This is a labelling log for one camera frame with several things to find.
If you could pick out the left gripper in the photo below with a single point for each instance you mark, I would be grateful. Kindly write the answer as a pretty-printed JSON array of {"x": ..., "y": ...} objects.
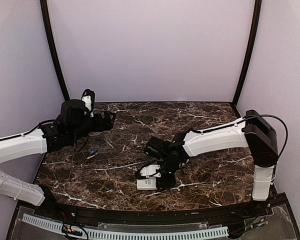
[{"x": 108, "y": 125}]

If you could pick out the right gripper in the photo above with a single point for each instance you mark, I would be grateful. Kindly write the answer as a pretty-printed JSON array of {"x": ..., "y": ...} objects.
[{"x": 168, "y": 183}]

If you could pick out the white remote control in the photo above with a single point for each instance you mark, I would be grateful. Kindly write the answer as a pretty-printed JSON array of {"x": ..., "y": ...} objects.
[{"x": 146, "y": 184}]

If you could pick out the blue battery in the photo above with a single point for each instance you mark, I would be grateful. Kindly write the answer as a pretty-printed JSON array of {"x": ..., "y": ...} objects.
[{"x": 94, "y": 152}]

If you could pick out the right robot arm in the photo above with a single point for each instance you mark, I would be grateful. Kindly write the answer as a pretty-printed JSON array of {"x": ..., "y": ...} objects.
[{"x": 251, "y": 131}]

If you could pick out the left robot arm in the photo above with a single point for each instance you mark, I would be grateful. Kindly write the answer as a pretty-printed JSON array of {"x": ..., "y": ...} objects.
[{"x": 76, "y": 120}]

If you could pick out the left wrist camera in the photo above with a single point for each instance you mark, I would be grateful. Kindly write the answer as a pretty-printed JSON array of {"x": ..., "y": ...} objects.
[{"x": 88, "y": 96}]

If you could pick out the white cable duct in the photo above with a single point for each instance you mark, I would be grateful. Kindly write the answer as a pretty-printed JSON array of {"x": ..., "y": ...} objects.
[{"x": 125, "y": 232}]

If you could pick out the black front rail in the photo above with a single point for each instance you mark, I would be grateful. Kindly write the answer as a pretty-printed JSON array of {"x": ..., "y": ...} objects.
[{"x": 225, "y": 215}]

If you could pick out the left black frame post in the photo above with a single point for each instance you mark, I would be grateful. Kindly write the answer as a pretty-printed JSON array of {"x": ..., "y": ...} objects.
[{"x": 53, "y": 50}]

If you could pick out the black frame post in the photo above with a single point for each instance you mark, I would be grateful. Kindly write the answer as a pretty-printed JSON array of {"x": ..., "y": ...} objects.
[
  {"x": 248, "y": 53},
  {"x": 53, "y": 50}
]

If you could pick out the right black frame post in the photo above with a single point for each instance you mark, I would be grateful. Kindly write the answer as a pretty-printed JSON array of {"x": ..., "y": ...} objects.
[{"x": 248, "y": 53}]

